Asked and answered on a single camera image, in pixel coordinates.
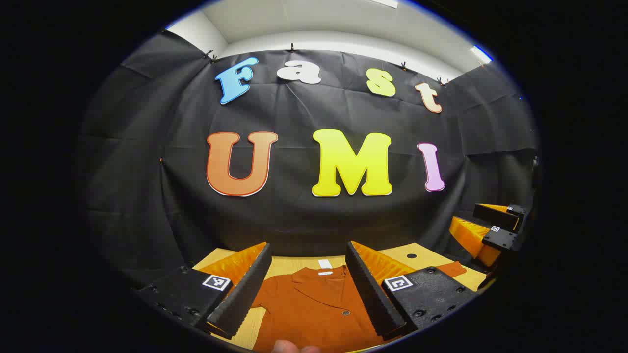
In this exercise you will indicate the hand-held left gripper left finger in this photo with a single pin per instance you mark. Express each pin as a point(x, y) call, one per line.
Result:
point(245, 289)

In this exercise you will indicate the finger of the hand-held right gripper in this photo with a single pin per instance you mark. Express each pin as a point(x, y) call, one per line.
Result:
point(471, 238)
point(495, 217)

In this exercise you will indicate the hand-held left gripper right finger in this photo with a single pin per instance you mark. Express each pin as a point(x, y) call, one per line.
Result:
point(370, 294)

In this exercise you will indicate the orange button shirt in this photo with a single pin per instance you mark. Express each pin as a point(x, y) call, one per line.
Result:
point(314, 309)

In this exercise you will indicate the white paper hang tag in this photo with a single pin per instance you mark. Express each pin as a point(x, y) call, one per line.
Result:
point(325, 264)

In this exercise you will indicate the black backdrop cloth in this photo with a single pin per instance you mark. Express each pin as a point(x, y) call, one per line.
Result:
point(294, 215)

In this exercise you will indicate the ceiling light panel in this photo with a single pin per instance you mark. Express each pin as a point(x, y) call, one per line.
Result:
point(387, 3)
point(481, 54)

